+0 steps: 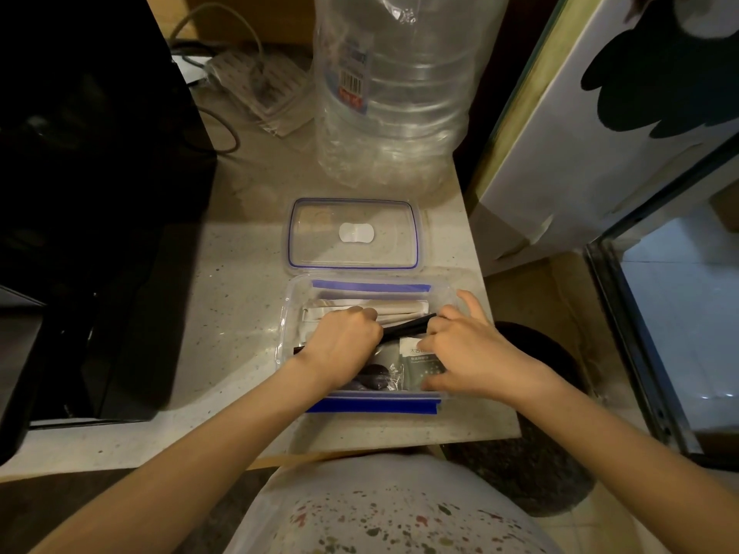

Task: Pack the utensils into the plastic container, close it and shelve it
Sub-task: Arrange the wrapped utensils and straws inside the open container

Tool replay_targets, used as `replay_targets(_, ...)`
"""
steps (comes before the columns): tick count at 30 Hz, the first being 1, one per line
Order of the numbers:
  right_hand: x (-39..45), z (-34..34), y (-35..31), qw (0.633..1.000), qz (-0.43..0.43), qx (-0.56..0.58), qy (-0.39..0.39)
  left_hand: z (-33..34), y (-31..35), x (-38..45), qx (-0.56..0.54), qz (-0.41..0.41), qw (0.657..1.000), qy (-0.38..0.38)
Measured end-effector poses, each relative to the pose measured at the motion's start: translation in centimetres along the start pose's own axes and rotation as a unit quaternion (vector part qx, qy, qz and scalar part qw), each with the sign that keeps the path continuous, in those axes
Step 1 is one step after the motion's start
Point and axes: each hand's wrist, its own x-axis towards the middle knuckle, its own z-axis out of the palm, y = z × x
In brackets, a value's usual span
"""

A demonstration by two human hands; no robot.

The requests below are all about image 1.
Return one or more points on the person's left hand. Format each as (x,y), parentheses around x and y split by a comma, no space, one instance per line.
(338,349)

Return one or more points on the person's right thumb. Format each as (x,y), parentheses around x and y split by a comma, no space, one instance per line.
(439,383)

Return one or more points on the clear plastic container blue clips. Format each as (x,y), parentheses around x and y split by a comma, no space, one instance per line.
(300,317)

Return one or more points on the person's left forearm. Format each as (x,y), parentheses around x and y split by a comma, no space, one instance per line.
(190,461)

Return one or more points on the black appliance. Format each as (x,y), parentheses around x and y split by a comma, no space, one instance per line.
(92,213)

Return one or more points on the clear container lid blue seal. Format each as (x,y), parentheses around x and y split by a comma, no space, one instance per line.
(323,236)

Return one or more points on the person's left fingers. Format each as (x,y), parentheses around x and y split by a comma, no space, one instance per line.
(366,323)

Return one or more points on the brown cardboard box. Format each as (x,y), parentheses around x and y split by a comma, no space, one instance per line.
(231,17)

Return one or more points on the black round stool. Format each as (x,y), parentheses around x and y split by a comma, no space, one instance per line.
(537,455)

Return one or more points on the grey printed packet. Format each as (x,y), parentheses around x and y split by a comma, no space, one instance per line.
(418,369)

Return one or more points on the person's right hand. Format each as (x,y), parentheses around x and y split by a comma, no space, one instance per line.
(488,363)

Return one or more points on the large clear water bottle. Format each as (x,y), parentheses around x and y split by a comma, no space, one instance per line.
(404,86)

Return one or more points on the person's right forearm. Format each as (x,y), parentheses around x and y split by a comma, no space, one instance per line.
(629,461)

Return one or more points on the white power strip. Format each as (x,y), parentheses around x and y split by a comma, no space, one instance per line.
(260,89)

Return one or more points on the person's right little finger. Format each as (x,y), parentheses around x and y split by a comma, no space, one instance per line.
(473,306)

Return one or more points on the black stick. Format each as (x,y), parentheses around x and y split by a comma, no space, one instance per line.
(410,328)

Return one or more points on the clear bag of dark pieces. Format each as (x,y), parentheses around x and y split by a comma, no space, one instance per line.
(378,377)

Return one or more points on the metal door frame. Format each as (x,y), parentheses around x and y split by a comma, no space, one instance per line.
(641,351)

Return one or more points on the white board with black shape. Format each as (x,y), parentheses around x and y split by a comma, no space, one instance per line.
(612,109)

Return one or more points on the white speckled shirt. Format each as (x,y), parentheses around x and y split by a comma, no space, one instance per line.
(392,507)

